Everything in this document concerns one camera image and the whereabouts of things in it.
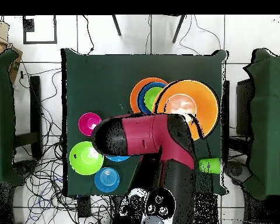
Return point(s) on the black box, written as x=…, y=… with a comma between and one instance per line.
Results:
x=245, y=105

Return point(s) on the large orange plastic bowl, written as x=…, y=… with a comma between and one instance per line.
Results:
x=134, y=98
x=205, y=98

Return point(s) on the black stand base with knob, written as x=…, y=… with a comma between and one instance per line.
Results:
x=25, y=168

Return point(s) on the small pink plastic bowl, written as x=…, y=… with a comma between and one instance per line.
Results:
x=87, y=122

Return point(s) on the black tripod leg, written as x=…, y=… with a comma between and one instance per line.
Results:
x=178, y=29
x=116, y=25

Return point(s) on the black floor stand bar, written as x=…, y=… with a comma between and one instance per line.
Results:
x=35, y=105

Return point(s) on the small green plastic bowl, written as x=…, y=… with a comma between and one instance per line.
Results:
x=150, y=98

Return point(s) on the large green plastic bowl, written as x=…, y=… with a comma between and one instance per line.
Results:
x=84, y=164

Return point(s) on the blue plastic bowl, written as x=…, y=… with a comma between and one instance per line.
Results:
x=117, y=158
x=141, y=102

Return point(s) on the green cloth covered table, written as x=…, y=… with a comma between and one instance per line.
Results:
x=2, y=116
x=270, y=116

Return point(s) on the small translucent blue bowl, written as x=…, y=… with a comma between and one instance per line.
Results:
x=106, y=179

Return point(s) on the green plastic cup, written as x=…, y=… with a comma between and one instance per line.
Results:
x=210, y=166

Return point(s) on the dark green table cloth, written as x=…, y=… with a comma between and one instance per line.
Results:
x=102, y=81

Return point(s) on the black square frame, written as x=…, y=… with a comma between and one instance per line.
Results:
x=28, y=25

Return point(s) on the black power strip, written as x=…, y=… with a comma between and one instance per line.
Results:
x=84, y=207

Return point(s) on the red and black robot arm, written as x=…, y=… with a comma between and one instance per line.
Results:
x=142, y=133

